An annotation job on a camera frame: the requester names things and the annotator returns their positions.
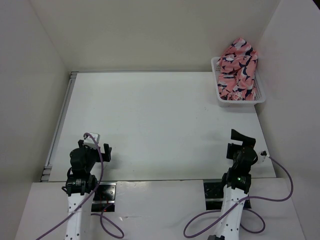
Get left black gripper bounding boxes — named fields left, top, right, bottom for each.
left=78, top=139, right=112, bottom=172

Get pink shark-print shorts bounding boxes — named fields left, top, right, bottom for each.
left=216, top=38, right=258, bottom=101

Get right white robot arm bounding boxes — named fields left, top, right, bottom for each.
left=208, top=129, right=258, bottom=240

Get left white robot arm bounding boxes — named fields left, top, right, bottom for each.
left=64, top=140, right=112, bottom=240

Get white perforated plastic basket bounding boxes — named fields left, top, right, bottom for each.
left=210, top=57, right=266, bottom=108

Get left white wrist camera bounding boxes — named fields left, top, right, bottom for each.
left=83, top=132, right=100, bottom=149

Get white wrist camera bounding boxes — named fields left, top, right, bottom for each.
left=256, top=150, right=270, bottom=164
left=83, top=132, right=100, bottom=149

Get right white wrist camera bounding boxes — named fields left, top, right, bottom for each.
left=256, top=150, right=270, bottom=164

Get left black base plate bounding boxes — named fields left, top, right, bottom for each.
left=91, top=182, right=117, bottom=213

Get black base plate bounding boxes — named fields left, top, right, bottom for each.
left=203, top=180, right=252, bottom=211
left=91, top=182, right=117, bottom=213

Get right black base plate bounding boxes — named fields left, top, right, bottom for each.
left=203, top=180, right=252, bottom=211

